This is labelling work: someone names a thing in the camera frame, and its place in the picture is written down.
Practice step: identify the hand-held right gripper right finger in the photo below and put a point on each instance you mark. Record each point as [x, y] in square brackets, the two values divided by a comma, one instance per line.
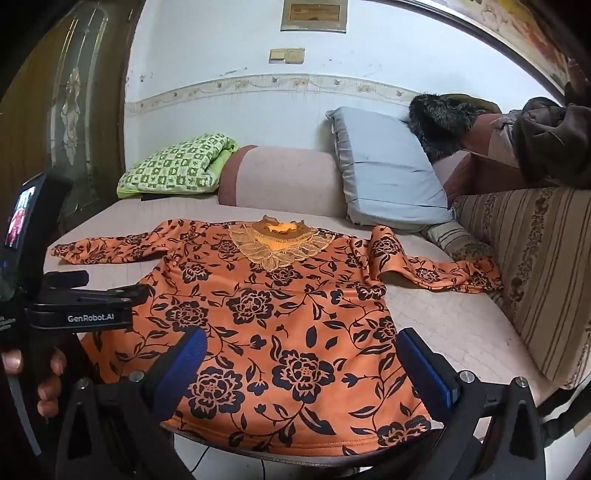
[427, 364]

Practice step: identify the green patterned folded blanket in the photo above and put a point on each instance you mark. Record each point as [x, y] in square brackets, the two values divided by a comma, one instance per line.
[178, 164]

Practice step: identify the wooden door with glass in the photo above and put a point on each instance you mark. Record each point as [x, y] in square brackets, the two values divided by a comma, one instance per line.
[64, 110]

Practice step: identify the gold wall switch plate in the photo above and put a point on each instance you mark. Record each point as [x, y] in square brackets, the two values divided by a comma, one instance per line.
[286, 55]

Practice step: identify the striped brown cushion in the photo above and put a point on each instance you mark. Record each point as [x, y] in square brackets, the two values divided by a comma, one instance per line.
[531, 272]

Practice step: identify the orange floral shirt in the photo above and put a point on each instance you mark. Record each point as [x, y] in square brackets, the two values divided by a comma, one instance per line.
[281, 332]

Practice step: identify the dark fur-trimmed coat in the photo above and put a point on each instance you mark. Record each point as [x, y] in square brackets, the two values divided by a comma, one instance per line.
[450, 122]

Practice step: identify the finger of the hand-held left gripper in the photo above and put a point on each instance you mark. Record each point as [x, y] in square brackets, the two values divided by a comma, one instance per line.
[117, 294]

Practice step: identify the pink bolster cushion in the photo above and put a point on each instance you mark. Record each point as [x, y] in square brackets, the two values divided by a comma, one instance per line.
[281, 180]

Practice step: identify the grey pillow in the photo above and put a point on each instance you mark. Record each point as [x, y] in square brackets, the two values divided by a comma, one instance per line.
[388, 170]

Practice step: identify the person's left hand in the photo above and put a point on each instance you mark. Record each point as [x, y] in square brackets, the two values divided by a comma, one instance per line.
[48, 376]

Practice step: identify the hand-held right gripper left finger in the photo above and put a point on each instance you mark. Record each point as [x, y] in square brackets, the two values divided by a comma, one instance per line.
[191, 353]

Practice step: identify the framed wall plaque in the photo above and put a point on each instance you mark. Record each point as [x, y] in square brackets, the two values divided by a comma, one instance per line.
[314, 14]

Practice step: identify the brown jacket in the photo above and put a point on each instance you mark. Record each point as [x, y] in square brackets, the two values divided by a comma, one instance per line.
[551, 138]

